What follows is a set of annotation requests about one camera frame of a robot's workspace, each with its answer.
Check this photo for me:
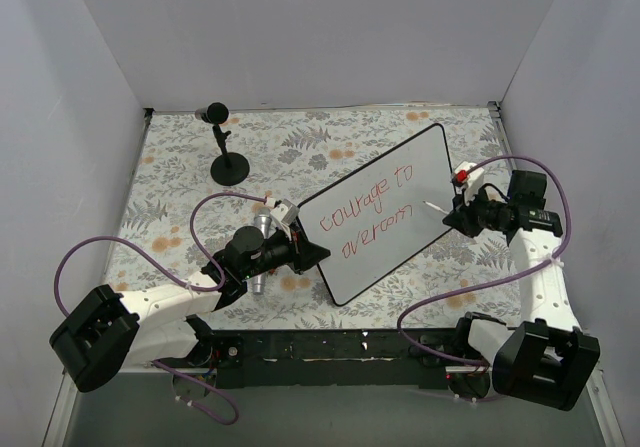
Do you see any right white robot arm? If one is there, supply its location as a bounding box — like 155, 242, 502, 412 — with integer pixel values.
443, 162, 600, 411

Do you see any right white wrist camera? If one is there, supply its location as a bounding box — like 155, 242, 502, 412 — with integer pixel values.
451, 161, 485, 205

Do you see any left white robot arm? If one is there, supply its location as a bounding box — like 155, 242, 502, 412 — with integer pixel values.
49, 226, 330, 393

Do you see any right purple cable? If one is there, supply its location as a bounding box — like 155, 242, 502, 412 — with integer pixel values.
398, 155, 573, 403

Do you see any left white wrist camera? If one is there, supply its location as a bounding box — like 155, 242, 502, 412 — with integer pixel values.
271, 199, 299, 236

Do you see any silver microphone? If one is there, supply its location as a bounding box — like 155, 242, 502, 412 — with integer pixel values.
251, 207, 272, 295

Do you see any black microphone stand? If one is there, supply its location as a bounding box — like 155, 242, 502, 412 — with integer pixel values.
210, 124, 250, 186

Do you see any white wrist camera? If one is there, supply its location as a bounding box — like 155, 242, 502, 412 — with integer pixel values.
451, 161, 485, 205
271, 199, 299, 236

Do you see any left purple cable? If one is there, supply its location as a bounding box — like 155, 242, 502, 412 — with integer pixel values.
53, 192, 279, 426

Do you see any purple cable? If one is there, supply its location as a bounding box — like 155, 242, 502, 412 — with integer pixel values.
398, 155, 573, 403
53, 192, 279, 426

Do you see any red white marker pen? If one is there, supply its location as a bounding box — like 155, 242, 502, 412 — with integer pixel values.
423, 200, 449, 216

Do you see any white whiteboard black frame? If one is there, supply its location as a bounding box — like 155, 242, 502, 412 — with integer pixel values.
298, 124, 455, 306

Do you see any black base bar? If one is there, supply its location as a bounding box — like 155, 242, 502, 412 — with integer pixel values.
206, 329, 462, 389

